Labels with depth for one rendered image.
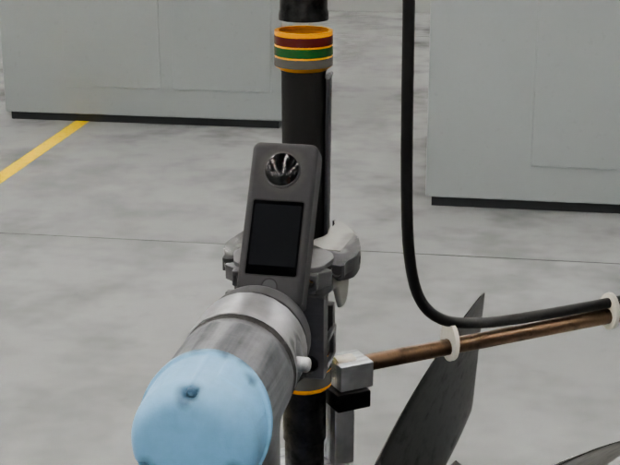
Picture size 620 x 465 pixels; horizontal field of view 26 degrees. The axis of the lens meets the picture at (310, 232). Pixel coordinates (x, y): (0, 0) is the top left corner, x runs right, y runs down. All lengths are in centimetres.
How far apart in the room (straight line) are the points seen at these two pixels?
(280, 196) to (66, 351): 412
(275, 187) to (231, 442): 24
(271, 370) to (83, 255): 528
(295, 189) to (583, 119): 571
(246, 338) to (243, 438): 8
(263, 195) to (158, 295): 461
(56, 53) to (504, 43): 322
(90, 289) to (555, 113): 241
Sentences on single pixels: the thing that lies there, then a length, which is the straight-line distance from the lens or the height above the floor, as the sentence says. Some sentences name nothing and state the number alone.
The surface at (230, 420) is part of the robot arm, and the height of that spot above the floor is 158.
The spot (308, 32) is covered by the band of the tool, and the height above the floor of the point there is 173.
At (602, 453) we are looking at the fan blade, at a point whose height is 141.
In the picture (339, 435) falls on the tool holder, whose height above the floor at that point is 141.
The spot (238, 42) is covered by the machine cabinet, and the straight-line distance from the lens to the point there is 828.
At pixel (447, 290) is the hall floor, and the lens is 558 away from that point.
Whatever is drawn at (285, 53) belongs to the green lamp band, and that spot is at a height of 173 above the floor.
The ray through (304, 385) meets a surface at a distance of 106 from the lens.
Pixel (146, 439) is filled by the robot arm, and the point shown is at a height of 156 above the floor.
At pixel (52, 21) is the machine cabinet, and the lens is 860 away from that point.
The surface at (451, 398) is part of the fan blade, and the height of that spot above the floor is 131.
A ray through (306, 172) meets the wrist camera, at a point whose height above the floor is 166.
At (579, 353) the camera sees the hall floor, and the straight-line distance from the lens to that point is 501.
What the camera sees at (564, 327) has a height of 147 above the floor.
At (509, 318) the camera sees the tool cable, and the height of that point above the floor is 148.
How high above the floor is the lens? 190
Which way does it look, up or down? 18 degrees down
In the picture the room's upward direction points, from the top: straight up
